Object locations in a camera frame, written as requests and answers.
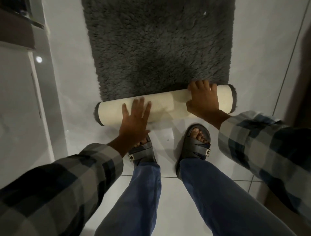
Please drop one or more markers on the person's right hand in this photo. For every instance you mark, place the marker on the person's right hand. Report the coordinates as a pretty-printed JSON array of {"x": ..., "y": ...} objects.
[{"x": 204, "y": 102}]

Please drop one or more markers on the person's left little finger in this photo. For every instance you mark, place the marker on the person's left little finger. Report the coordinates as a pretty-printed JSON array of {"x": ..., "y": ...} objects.
[{"x": 124, "y": 110}]

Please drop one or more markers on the person's left middle finger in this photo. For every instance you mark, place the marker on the person's left middle finger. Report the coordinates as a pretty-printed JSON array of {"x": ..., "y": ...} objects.
[{"x": 142, "y": 105}]

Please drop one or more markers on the person's left hand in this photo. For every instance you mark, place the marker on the person's left hand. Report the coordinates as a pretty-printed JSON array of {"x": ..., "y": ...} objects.
[{"x": 133, "y": 126}]

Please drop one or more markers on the person's left leg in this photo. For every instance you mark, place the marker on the person's left leg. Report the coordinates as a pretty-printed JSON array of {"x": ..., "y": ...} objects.
[{"x": 136, "y": 201}]

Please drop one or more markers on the person's right leg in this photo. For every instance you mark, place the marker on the person's right leg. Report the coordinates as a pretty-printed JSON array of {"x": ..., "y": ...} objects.
[{"x": 218, "y": 201}]

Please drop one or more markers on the grey shaggy rug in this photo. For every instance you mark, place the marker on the grey shaggy rug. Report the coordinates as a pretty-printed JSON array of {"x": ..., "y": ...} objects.
[{"x": 155, "y": 48}]

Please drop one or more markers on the white cabinet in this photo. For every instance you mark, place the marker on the white cabinet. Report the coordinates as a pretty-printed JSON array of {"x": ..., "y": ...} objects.
[{"x": 21, "y": 109}]

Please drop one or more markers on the person's right grey sandal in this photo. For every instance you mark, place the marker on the person's right grey sandal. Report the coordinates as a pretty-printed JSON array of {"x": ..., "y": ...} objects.
[{"x": 192, "y": 150}]

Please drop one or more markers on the dark shelf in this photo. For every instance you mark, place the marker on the dark shelf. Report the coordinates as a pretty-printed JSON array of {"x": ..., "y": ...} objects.
[{"x": 17, "y": 26}]

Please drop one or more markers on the person's left forearm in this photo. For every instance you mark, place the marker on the person's left forearm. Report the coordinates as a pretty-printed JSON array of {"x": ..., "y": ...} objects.
[{"x": 60, "y": 189}]

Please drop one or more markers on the person's right little finger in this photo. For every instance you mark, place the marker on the person's right little finger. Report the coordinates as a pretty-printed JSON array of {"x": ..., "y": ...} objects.
[{"x": 213, "y": 89}]

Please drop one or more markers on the person's leg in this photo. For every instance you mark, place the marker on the person's leg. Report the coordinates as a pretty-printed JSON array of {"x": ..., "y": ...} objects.
[
  {"x": 218, "y": 201},
  {"x": 136, "y": 201}
]

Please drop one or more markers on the person's grey sandal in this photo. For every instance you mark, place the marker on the person's grey sandal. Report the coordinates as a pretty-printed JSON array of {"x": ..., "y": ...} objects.
[
  {"x": 143, "y": 153},
  {"x": 192, "y": 150}
]

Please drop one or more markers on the person's right thumb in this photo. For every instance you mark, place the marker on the person's right thumb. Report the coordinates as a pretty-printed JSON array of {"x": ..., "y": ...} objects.
[{"x": 189, "y": 105}]

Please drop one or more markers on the person's left thumb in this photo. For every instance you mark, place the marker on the person's left thumb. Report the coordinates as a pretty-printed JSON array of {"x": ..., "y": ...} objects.
[{"x": 146, "y": 132}]

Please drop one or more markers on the person's left grey sandal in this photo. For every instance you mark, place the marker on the person's left grey sandal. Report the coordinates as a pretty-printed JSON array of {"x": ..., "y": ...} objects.
[{"x": 143, "y": 153}]

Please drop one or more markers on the person's right forearm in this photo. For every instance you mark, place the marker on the person's right forearm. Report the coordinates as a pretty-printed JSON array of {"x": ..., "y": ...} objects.
[{"x": 264, "y": 150}]

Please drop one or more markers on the person's right middle finger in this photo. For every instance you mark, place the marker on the person's right middle finger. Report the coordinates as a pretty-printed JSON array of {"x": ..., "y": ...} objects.
[{"x": 199, "y": 85}]

